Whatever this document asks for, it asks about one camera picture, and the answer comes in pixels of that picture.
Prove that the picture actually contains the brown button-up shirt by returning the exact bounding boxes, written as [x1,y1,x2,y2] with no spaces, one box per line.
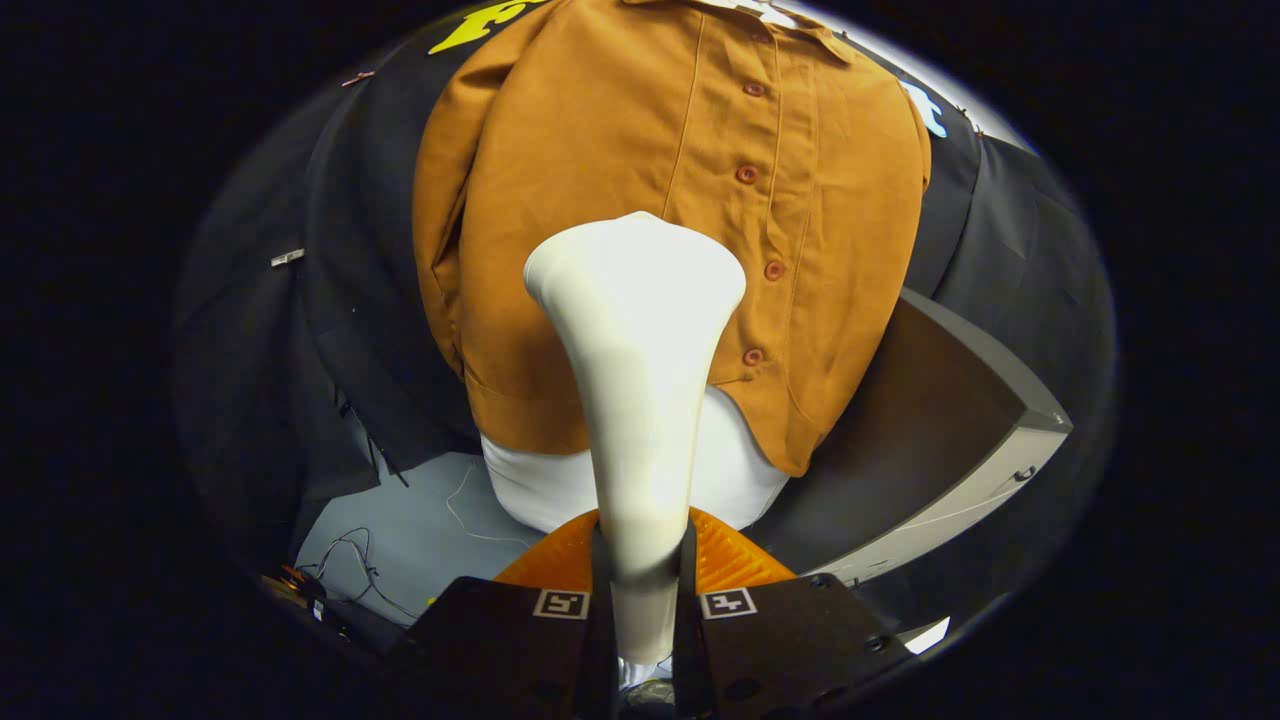
[412,0,933,478]

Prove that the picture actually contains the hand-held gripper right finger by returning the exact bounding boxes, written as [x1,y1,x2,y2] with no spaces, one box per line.
[672,508,913,720]

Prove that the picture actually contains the black floor cables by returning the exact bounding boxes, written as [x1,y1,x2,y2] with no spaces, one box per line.
[298,527,421,623]

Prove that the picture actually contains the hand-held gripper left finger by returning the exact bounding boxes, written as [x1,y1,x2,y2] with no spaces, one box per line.
[385,508,621,720]

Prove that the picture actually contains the thin white cable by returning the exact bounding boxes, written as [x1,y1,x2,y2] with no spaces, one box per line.
[444,463,533,549]

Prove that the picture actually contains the grey table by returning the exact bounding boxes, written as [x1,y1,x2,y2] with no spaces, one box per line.
[750,288,1074,646]

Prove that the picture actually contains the white garment steamer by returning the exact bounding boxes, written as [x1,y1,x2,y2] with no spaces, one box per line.
[523,212,748,691]

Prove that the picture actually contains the black backdrop cloth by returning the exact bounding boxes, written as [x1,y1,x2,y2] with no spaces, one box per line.
[170,0,1116,641]

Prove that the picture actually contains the white mannequin torso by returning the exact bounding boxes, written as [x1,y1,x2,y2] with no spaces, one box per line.
[480,0,801,536]

